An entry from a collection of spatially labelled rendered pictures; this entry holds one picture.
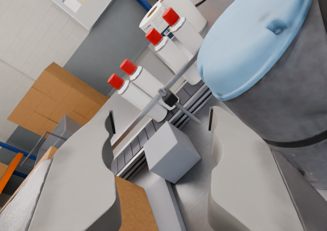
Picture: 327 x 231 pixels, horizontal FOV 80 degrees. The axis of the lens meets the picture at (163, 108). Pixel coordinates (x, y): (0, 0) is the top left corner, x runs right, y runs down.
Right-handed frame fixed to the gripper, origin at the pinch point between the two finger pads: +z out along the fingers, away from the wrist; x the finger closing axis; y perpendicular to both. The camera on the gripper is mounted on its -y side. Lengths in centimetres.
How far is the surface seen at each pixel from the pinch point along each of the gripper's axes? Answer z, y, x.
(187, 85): 47, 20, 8
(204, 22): 73, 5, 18
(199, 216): 12.6, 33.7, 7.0
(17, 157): 284, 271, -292
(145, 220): 13.9, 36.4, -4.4
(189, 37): 43.5, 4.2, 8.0
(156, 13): 93, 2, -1
